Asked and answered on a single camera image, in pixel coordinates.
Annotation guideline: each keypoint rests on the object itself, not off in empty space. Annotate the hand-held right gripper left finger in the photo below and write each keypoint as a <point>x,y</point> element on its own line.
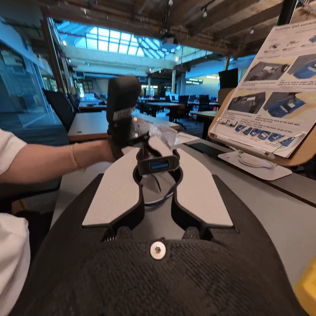
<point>108,198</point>

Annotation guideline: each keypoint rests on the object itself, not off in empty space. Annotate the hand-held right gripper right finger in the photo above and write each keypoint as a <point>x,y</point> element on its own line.
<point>205,198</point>

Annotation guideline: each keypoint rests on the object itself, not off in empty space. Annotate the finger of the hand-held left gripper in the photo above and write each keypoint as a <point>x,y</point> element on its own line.
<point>161,147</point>
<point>151,182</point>

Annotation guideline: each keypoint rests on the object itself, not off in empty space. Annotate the yellow plastic bin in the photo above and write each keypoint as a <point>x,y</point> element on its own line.
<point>310,281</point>

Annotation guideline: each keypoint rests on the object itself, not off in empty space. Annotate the person's left forearm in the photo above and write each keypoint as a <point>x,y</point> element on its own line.
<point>40,163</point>

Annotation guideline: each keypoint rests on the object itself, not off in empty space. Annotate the person's left hand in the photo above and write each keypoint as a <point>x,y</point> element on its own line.
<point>105,151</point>

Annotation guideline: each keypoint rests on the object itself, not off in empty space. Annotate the clear plastic bin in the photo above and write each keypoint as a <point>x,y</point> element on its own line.
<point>158,128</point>

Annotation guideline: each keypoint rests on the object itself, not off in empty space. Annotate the black mesh office chair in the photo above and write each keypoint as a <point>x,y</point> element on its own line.
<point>178,111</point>

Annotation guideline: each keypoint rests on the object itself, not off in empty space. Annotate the black high-back chair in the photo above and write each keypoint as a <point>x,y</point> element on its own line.
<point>61,108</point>

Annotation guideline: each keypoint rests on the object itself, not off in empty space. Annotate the black monitor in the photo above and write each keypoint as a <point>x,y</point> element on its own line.
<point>229,78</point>

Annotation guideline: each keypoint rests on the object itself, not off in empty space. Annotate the person in white shirt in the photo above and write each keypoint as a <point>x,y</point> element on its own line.
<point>12,256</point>

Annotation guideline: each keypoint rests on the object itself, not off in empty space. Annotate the illustrated instruction board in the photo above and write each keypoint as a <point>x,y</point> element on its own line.
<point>266,98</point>

